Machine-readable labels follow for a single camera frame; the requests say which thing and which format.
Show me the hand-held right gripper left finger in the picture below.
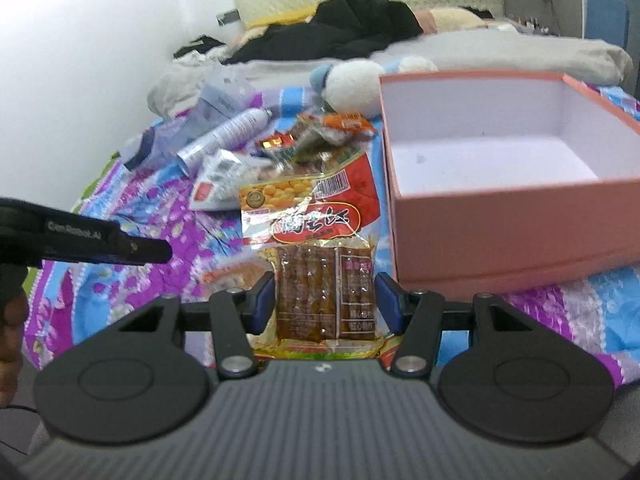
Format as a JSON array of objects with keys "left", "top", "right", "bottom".
[{"left": 116, "top": 271, "right": 277, "bottom": 380}]

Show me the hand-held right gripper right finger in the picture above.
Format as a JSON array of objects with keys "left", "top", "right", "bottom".
[{"left": 375, "top": 272, "right": 537, "bottom": 379}]

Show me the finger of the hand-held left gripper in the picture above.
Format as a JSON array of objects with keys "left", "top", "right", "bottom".
[{"left": 118, "top": 231, "right": 174, "bottom": 266}]

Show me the red yellow snack bag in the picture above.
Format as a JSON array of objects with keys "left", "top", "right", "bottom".
[{"left": 239, "top": 147, "right": 396, "bottom": 361}]

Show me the pink cardboard box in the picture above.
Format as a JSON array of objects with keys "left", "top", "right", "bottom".
[{"left": 377, "top": 71, "right": 640, "bottom": 301}]

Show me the person's left hand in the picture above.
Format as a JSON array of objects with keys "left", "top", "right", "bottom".
[{"left": 0, "top": 287, "right": 30, "bottom": 408}]

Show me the white packet with red label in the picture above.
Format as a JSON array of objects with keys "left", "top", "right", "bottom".
[{"left": 189, "top": 150, "right": 261, "bottom": 212}]

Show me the clear plastic bag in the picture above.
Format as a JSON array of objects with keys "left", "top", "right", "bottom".
[{"left": 122, "top": 62, "right": 261, "bottom": 171}]

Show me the white spray bottle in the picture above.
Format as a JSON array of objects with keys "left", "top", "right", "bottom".
[{"left": 175, "top": 107, "right": 275, "bottom": 176}]

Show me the red gold snack packet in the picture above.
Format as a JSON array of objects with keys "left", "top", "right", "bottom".
[{"left": 255, "top": 132, "right": 298, "bottom": 163}]

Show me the grey green snack packet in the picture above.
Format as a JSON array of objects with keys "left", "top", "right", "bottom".
[{"left": 292, "top": 115, "right": 353, "bottom": 163}]

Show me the orange snack packet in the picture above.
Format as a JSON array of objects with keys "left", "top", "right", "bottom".
[{"left": 320, "top": 112, "right": 378, "bottom": 143}]

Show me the dark garment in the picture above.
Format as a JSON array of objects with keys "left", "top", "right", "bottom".
[{"left": 173, "top": 35, "right": 228, "bottom": 59}]

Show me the white blue plush toy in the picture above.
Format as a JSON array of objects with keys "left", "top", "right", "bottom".
[{"left": 309, "top": 56, "right": 440, "bottom": 113}]

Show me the yellow pillow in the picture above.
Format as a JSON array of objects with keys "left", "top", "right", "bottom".
[{"left": 247, "top": 5, "right": 321, "bottom": 28}]

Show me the black clothing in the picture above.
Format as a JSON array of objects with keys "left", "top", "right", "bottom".
[{"left": 220, "top": 0, "right": 426, "bottom": 66}]

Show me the grey blanket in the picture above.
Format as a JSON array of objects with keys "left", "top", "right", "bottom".
[{"left": 147, "top": 27, "right": 635, "bottom": 116}]

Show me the pink cream pillow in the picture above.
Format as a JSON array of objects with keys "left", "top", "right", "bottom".
[{"left": 415, "top": 7, "right": 488, "bottom": 33}]

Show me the row of small bottles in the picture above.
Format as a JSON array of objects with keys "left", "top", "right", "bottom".
[{"left": 505, "top": 16, "right": 556, "bottom": 36}]

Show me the blue chair back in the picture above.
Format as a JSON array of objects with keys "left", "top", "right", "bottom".
[{"left": 585, "top": 0, "right": 630, "bottom": 51}]

